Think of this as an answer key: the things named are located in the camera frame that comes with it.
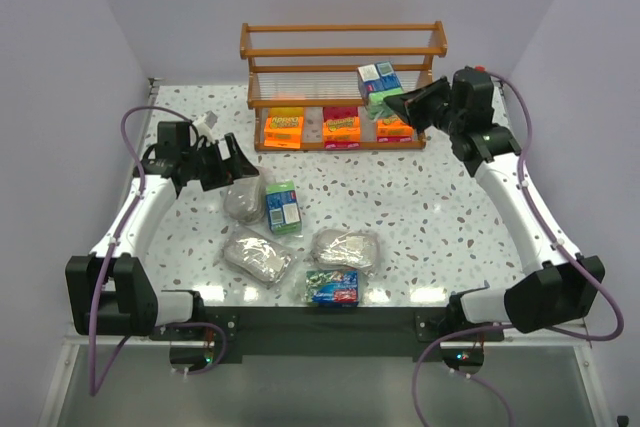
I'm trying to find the orange pink Scrub Mommy box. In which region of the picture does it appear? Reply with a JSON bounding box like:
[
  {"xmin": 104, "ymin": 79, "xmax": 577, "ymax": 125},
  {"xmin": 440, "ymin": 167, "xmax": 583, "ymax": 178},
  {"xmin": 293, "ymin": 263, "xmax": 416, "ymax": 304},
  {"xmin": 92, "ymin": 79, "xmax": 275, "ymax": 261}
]
[{"xmin": 376, "ymin": 116, "xmax": 414, "ymax": 143}]

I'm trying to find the orange Scrub Daddy box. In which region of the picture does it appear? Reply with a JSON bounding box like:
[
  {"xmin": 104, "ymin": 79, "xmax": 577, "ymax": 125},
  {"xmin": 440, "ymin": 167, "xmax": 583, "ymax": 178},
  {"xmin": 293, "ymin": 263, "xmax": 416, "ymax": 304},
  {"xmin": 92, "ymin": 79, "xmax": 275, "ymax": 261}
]
[{"xmin": 263, "ymin": 107, "xmax": 305, "ymax": 150}]

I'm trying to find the orange Scrub Mommy box back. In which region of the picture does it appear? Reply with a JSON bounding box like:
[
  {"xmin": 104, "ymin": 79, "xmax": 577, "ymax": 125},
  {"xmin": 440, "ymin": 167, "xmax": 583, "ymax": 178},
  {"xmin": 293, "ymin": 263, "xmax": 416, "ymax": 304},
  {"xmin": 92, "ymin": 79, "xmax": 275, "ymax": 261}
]
[{"xmin": 322, "ymin": 106, "xmax": 361, "ymax": 150}]

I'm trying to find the blue green colourful sponge pack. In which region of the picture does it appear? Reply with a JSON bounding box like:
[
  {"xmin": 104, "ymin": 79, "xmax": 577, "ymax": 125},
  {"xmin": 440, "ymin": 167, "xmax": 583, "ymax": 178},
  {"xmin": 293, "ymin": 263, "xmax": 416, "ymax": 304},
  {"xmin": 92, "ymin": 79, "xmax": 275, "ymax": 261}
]
[{"xmin": 304, "ymin": 269, "xmax": 360, "ymax": 307}]

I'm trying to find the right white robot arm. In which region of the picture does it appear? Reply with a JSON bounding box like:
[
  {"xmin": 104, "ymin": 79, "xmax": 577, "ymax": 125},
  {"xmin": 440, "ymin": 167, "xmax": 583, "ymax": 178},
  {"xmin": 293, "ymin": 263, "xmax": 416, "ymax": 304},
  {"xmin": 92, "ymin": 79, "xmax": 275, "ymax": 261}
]
[{"xmin": 384, "ymin": 67, "xmax": 605, "ymax": 333}]

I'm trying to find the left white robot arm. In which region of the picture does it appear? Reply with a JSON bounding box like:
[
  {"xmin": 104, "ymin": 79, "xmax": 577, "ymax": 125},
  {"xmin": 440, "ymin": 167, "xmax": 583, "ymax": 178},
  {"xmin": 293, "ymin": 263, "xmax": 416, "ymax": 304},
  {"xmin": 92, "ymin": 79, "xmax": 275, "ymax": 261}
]
[{"xmin": 65, "ymin": 121, "xmax": 259, "ymax": 336}]

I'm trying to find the wooden three-tier shelf rack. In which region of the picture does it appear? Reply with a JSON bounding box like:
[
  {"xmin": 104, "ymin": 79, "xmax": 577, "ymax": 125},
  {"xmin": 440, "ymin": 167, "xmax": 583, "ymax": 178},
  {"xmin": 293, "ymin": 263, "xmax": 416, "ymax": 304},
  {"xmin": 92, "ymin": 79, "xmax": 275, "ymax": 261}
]
[{"xmin": 239, "ymin": 21, "xmax": 448, "ymax": 152}]

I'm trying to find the silver scourer pack upper left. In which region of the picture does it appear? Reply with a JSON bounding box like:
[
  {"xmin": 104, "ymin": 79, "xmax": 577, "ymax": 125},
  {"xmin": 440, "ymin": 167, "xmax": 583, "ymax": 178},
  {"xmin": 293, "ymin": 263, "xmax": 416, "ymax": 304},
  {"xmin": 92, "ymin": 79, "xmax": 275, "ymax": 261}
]
[{"xmin": 223, "ymin": 171, "xmax": 266, "ymax": 225}]

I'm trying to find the silver scourer pack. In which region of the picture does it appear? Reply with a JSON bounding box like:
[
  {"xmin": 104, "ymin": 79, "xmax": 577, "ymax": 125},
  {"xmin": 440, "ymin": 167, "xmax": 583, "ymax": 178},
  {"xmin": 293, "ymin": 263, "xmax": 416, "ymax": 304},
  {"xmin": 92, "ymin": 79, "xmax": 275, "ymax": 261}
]
[
  {"xmin": 223, "ymin": 171, "xmax": 266, "ymax": 225},
  {"xmin": 310, "ymin": 229, "xmax": 380, "ymax": 272},
  {"xmin": 222, "ymin": 226, "xmax": 295, "ymax": 287}
]

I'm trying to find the silver scourer pack lower left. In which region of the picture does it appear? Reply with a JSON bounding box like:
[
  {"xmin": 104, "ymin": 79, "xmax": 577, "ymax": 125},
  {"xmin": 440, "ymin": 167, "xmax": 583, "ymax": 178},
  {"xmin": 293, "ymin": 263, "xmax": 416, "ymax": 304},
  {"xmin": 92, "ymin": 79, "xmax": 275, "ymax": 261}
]
[{"xmin": 222, "ymin": 226, "xmax": 295, "ymax": 287}]

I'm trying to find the silver scourer pack right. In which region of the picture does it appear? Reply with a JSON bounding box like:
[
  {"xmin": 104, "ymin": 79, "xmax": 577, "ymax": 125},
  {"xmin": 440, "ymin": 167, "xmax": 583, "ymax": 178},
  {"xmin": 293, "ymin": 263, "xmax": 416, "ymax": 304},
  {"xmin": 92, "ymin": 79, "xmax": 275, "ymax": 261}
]
[{"xmin": 310, "ymin": 229, "xmax": 380, "ymax": 272}]

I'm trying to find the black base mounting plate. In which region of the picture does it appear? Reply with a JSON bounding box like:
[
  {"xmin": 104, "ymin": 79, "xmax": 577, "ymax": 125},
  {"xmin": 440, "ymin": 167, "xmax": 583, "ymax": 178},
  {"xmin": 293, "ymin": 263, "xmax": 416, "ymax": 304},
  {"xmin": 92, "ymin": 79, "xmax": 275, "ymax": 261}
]
[{"xmin": 148, "ymin": 305, "xmax": 506, "ymax": 366}]

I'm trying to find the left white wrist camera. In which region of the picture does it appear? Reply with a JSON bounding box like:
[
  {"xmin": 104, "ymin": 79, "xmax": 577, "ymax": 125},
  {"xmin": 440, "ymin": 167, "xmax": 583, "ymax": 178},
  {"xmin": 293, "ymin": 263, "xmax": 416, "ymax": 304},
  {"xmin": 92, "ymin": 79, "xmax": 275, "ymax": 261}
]
[{"xmin": 192, "ymin": 111, "xmax": 218, "ymax": 143}]

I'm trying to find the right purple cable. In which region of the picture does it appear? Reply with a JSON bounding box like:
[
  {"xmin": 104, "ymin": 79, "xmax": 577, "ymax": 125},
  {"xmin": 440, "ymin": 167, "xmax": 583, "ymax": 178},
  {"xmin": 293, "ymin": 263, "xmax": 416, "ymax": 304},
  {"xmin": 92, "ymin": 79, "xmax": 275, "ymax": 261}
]
[{"xmin": 410, "ymin": 71, "xmax": 626, "ymax": 427}]

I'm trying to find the purple cable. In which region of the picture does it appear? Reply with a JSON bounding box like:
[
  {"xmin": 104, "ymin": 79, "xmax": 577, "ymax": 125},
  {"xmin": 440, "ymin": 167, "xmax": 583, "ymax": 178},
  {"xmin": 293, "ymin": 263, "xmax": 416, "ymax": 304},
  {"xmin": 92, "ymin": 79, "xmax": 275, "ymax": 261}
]
[
  {"xmin": 87, "ymin": 106, "xmax": 229, "ymax": 396},
  {"xmin": 410, "ymin": 71, "xmax": 626, "ymax": 427}
]

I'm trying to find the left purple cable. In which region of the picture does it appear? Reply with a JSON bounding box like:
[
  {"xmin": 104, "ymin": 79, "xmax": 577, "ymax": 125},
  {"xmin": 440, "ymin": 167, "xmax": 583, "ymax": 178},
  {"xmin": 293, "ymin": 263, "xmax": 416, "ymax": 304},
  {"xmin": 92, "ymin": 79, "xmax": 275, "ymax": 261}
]
[{"xmin": 87, "ymin": 106, "xmax": 229, "ymax": 396}]

